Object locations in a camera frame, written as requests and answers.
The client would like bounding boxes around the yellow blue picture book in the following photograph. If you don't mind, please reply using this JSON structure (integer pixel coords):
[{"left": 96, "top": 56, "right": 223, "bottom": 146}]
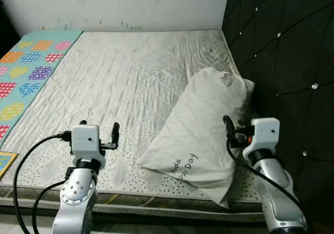
[{"left": 0, "top": 151, "right": 19, "bottom": 181}]

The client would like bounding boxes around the white pillow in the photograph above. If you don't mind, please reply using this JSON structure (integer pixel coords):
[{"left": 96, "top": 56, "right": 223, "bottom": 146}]
[{"left": 135, "top": 67, "right": 256, "bottom": 209}]

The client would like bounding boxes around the white quilted mattress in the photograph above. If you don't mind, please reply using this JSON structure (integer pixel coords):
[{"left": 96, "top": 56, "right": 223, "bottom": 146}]
[{"left": 0, "top": 29, "right": 272, "bottom": 223}]

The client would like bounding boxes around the teal heart print sheet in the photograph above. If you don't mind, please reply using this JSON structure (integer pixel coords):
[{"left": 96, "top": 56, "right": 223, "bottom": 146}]
[{"left": 0, "top": 29, "right": 84, "bottom": 141}]

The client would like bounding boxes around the black tufted headboard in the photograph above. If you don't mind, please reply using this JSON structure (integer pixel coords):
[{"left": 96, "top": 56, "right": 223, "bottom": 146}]
[{"left": 222, "top": 0, "right": 334, "bottom": 234}]

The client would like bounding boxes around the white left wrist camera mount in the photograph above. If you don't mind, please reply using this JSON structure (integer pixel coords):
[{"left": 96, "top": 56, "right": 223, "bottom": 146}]
[{"left": 70, "top": 124, "right": 105, "bottom": 161}]

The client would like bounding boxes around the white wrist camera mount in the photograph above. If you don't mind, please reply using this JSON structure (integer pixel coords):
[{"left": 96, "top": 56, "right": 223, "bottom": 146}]
[
  {"left": 243, "top": 118, "right": 281, "bottom": 159},
  {"left": 70, "top": 124, "right": 105, "bottom": 161}
]

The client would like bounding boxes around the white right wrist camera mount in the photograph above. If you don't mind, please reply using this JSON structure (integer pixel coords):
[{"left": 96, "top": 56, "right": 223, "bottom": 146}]
[{"left": 243, "top": 118, "right": 281, "bottom": 159}]

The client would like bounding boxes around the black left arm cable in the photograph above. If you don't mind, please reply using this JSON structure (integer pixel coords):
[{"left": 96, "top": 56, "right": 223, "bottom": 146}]
[
  {"left": 31, "top": 179, "right": 68, "bottom": 234},
  {"left": 13, "top": 131, "right": 73, "bottom": 234}
]

